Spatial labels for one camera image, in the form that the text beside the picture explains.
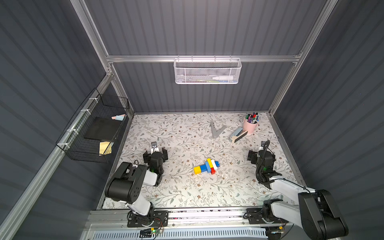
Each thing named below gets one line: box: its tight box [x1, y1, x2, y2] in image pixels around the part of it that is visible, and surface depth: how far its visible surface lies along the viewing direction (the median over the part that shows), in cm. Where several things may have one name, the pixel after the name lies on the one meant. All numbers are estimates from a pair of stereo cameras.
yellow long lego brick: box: [207, 158, 214, 168], surface depth 93 cm
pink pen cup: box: [242, 112, 260, 134], surface depth 103 cm
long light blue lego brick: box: [205, 161, 211, 173], surface depth 91 cm
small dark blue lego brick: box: [200, 164, 208, 172], surface depth 91 cm
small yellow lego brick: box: [193, 166, 202, 175], surface depth 91 cm
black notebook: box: [84, 116, 123, 141], surface depth 76 cm
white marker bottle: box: [212, 75, 234, 81], surface depth 91 cm
